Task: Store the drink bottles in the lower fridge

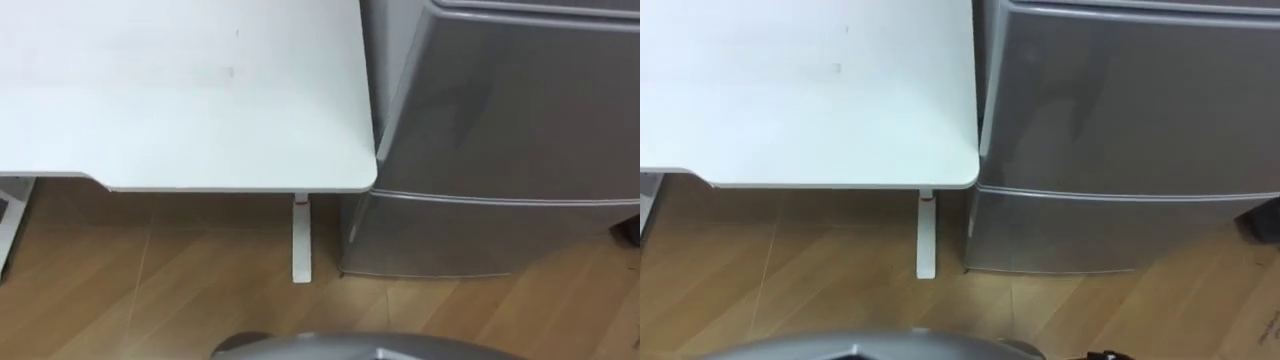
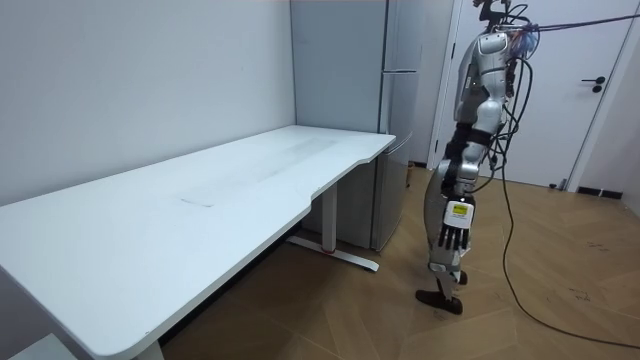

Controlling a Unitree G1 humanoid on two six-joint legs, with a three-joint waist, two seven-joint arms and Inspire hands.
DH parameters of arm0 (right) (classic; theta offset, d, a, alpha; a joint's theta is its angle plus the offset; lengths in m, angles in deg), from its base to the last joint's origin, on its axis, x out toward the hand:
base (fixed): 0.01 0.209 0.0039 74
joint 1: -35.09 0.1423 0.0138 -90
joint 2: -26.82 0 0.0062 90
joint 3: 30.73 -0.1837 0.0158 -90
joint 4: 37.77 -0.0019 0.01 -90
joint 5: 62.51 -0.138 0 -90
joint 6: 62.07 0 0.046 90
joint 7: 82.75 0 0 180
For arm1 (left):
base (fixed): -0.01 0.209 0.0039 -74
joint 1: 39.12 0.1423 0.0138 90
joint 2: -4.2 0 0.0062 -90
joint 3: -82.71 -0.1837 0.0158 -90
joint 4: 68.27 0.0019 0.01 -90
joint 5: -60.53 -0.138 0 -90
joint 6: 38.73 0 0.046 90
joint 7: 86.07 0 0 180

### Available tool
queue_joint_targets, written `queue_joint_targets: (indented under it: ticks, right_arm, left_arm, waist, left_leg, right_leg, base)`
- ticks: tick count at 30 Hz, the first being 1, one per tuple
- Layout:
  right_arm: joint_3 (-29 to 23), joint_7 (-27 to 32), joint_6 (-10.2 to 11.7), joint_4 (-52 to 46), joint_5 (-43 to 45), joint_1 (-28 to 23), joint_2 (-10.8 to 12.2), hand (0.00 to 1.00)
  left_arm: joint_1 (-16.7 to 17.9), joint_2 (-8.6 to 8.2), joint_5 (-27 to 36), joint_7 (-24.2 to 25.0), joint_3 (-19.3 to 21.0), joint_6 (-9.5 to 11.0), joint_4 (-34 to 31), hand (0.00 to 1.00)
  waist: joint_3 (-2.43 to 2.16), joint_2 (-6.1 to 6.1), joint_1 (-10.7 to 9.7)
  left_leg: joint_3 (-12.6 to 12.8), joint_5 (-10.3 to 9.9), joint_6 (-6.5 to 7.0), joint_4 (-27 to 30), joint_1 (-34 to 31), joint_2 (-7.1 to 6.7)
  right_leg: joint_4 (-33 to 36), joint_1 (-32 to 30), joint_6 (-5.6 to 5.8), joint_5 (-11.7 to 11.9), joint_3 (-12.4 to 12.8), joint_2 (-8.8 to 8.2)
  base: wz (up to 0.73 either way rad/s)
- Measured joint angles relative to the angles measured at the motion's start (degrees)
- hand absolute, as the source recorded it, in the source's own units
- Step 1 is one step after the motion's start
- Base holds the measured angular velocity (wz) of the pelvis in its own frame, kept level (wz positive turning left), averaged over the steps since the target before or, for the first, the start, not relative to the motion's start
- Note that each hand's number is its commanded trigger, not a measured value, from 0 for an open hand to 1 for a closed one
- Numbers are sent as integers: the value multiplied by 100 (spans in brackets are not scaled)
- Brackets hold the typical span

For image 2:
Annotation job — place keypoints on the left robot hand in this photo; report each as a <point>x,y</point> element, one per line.
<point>457,217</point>

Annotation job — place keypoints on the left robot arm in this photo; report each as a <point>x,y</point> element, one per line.
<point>487,115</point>

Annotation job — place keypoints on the white room door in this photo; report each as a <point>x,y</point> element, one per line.
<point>560,125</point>

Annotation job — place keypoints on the robot body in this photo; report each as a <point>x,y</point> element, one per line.
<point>470,70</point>

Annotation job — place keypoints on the grey fridge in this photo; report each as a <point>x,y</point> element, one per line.
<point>345,65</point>

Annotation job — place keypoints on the black door lock knob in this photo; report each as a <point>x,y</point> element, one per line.
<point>597,89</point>

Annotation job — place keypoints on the white standing desk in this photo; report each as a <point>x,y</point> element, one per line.
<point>165,200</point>

